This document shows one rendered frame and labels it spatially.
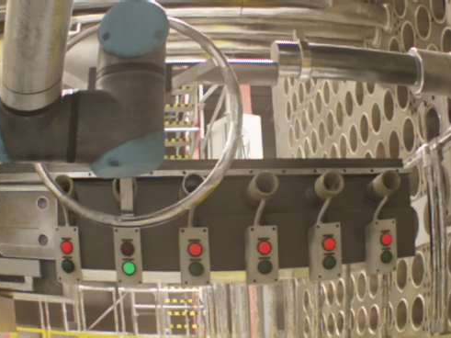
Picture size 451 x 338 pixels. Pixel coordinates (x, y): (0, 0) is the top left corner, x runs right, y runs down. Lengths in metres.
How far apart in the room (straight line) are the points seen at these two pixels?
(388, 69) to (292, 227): 0.72
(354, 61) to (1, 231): 1.29
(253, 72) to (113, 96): 1.44
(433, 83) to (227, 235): 0.97
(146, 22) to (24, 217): 1.18
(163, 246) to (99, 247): 0.18
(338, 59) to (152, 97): 1.52
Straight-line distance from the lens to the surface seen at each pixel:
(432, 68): 2.40
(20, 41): 0.70
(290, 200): 1.96
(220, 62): 1.19
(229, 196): 1.93
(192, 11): 1.93
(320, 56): 2.26
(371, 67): 2.32
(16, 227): 1.93
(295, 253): 1.91
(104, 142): 0.79
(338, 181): 1.83
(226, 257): 1.87
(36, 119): 0.76
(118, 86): 0.80
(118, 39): 0.81
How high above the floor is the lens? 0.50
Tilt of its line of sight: 12 degrees up
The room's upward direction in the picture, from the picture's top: 3 degrees counter-clockwise
